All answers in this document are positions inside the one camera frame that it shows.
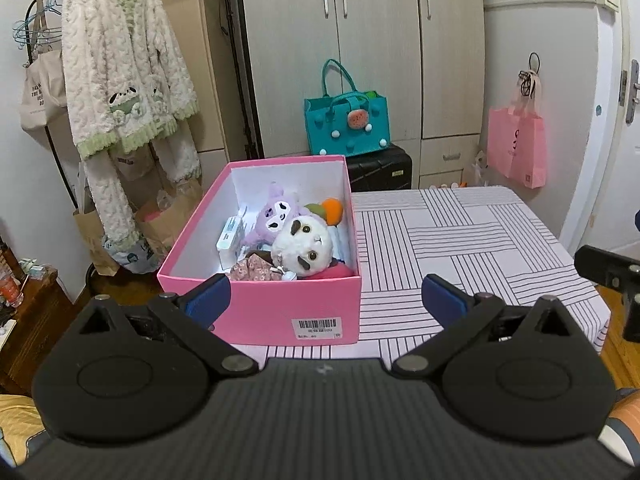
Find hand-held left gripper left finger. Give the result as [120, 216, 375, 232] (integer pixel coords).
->
[74, 273, 260, 378]

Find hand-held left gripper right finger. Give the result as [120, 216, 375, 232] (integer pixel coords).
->
[392, 273, 577, 378]

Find floral cloth pouch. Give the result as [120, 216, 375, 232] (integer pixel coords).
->
[227, 254, 283, 282]

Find small white tissue pack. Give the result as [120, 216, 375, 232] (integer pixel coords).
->
[216, 215, 246, 252]

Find pink cardboard box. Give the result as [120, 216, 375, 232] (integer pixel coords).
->
[157, 155, 363, 347]

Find purple plush toy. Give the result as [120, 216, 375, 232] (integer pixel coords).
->
[255, 182, 303, 248]

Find white cat plush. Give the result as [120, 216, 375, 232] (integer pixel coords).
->
[270, 212, 341, 281]

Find striped tablecloth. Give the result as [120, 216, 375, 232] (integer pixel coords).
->
[265, 186, 612, 361]

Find white patterned plastic bag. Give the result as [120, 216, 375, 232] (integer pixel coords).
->
[102, 235, 166, 275]

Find white door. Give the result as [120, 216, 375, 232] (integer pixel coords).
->
[560, 0, 640, 256]

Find plain brown paper bag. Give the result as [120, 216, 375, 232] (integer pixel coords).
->
[72, 205, 121, 277]

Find clear white plastic bag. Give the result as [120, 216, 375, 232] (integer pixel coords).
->
[467, 152, 491, 188]

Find pink tote bag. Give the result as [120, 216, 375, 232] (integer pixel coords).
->
[487, 72, 547, 190]

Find black suitcase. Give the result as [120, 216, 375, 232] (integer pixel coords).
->
[345, 142, 414, 193]

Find fluffy cream pajama pants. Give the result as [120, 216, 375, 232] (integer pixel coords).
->
[82, 125, 202, 252]

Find orange striped cloth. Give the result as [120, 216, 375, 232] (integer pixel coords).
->
[597, 387, 640, 466]

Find wooden nightstand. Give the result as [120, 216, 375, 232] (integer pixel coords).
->
[0, 260, 81, 396]

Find orange drink bottle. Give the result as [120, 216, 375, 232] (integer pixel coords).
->
[0, 267, 26, 309]

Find teal felt handbag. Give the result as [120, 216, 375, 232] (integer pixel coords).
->
[304, 58, 392, 157]

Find black clothes rack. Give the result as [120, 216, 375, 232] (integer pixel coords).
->
[20, 0, 146, 288]

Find black stand pole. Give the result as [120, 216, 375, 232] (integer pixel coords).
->
[212, 0, 264, 161]

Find yellow and grey quilt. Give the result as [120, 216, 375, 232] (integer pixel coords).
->
[0, 392, 56, 467]

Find fluffy cream pajama top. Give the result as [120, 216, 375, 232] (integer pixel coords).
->
[61, 0, 197, 162]

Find canvas tote bag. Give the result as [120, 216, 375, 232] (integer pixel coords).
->
[20, 10, 68, 136]

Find beige wardrobe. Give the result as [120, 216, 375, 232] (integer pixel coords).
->
[200, 0, 486, 191]

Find light blue clothes hangers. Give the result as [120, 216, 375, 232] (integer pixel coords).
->
[12, 0, 64, 52]

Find metal door handle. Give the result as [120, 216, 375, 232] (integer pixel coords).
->
[620, 60, 640, 123]

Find black hair ties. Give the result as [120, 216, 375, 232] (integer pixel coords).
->
[517, 52, 544, 97]

